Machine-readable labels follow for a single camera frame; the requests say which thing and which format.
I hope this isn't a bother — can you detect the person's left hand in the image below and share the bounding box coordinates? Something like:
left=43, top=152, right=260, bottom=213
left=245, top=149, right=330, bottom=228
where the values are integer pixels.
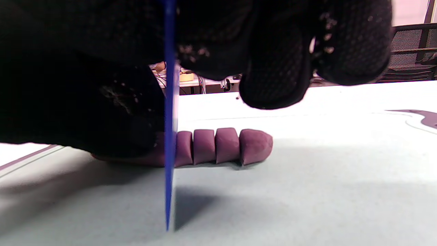
left=0, top=51, right=166, bottom=158

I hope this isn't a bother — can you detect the person's right hand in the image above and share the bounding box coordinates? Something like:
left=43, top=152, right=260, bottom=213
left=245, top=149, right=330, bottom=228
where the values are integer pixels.
left=0, top=0, right=393, bottom=110

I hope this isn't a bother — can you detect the blue plastic scraper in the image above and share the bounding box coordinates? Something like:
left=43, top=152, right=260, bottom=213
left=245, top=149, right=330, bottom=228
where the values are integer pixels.
left=163, top=0, right=180, bottom=232

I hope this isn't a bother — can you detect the row of purple plasticine flakes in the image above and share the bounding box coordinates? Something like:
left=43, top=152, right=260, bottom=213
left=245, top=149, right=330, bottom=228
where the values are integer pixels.
left=175, top=127, right=273, bottom=168

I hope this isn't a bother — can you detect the black mesh office chair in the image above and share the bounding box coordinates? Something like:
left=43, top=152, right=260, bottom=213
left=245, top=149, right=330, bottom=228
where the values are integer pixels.
left=379, top=23, right=437, bottom=82

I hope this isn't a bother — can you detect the green cutting board grey rim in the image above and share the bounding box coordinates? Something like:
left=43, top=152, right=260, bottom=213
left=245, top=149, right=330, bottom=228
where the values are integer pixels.
left=0, top=109, right=437, bottom=246

